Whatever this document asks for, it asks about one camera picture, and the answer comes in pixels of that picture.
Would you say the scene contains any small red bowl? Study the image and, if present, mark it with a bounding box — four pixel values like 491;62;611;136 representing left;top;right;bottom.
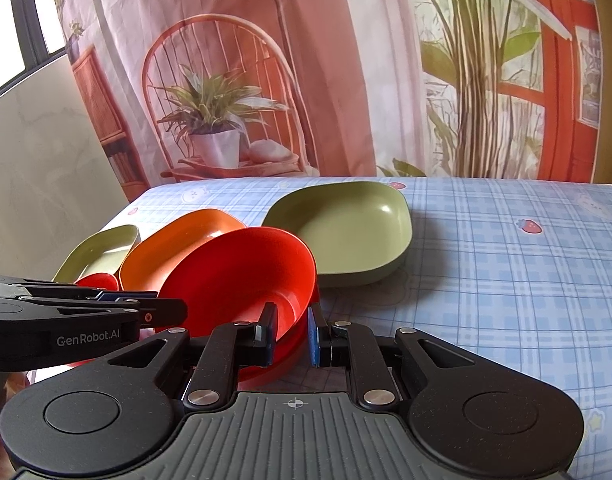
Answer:
76;272;121;293

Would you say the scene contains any orange plate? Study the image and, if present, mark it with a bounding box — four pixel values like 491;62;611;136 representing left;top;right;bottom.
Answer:
118;208;248;293

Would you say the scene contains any blue plaid tablecloth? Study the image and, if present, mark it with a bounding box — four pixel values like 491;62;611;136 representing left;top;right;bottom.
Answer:
26;175;612;480

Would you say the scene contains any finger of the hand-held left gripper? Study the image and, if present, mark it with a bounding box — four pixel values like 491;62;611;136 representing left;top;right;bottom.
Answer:
0;275;160;306
0;297;189;333

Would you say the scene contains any large green plate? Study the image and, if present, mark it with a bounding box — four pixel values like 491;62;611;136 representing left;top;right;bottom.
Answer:
261;181;413;289

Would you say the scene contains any printed backdrop cloth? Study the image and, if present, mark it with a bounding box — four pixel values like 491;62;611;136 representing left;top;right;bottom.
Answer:
50;0;603;202

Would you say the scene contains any small green plate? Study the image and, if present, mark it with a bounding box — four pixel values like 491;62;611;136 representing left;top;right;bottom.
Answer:
52;224;141;286

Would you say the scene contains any dark window frame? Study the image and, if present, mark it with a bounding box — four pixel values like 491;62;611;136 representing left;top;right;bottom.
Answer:
0;0;69;105

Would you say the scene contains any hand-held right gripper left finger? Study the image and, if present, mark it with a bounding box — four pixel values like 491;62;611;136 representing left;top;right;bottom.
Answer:
105;303;279;409

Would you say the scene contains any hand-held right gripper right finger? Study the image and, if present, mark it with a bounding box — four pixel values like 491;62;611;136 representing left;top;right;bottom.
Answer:
308;304;484;408

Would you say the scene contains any large red bowl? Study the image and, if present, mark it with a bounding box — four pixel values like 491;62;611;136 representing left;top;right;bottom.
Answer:
155;226;320;391

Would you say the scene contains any yellow wooden panel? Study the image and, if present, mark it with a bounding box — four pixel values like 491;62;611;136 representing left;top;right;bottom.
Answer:
583;0;612;186

